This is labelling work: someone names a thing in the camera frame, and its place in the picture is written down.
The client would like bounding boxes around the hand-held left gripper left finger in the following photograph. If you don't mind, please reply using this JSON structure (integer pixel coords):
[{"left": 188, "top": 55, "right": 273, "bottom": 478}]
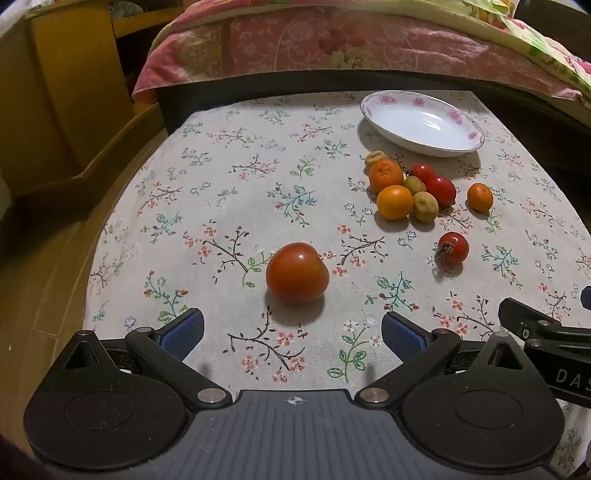
[{"left": 62, "top": 308, "right": 232, "bottom": 411}]

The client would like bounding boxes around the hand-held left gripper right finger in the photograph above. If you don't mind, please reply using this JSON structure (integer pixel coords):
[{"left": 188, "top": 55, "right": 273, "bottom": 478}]
[{"left": 355, "top": 311, "right": 528, "bottom": 408}]

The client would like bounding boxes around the red cherry tomato with stem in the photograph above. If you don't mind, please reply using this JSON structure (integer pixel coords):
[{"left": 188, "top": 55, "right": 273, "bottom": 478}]
[{"left": 436, "top": 232, "right": 470, "bottom": 266}]

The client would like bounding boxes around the large red tomato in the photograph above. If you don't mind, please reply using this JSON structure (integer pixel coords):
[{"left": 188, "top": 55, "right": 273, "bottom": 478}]
[{"left": 265, "top": 242, "right": 330, "bottom": 304}]

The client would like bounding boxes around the small orange mandarin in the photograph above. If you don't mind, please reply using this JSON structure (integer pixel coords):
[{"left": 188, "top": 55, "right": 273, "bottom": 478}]
[{"left": 467, "top": 183, "right": 494, "bottom": 213}]

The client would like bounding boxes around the smooth orange mandarin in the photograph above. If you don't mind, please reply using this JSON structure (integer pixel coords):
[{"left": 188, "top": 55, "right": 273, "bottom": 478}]
[{"left": 376, "top": 185, "right": 415, "bottom": 221}]

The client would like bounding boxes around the wrinkled orange mandarin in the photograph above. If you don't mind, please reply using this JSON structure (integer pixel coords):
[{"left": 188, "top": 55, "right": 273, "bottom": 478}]
[{"left": 368, "top": 159, "right": 404, "bottom": 193}]

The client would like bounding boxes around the white floral rimmed plate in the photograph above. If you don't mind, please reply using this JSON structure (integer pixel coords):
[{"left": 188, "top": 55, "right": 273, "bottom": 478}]
[{"left": 360, "top": 90, "right": 485, "bottom": 158}]

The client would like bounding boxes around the floral tablecloth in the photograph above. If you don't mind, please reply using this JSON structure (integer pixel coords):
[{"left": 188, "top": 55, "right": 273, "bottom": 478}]
[{"left": 81, "top": 90, "right": 591, "bottom": 476}]

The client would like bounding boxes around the green pink floral quilt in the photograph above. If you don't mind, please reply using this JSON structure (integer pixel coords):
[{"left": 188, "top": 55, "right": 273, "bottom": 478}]
[{"left": 392, "top": 0, "right": 591, "bottom": 93}]

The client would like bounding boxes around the wooden cabinet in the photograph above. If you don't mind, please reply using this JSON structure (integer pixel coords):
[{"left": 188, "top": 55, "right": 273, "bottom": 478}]
[{"left": 0, "top": 0, "right": 185, "bottom": 204}]

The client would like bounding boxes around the pink floral bedsheet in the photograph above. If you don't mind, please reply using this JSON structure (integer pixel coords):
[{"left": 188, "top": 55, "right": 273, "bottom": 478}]
[{"left": 131, "top": 0, "right": 585, "bottom": 104}]

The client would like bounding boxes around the dark bed frame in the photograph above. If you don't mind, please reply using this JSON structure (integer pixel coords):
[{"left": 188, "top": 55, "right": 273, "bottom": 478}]
[{"left": 154, "top": 69, "right": 591, "bottom": 139}]

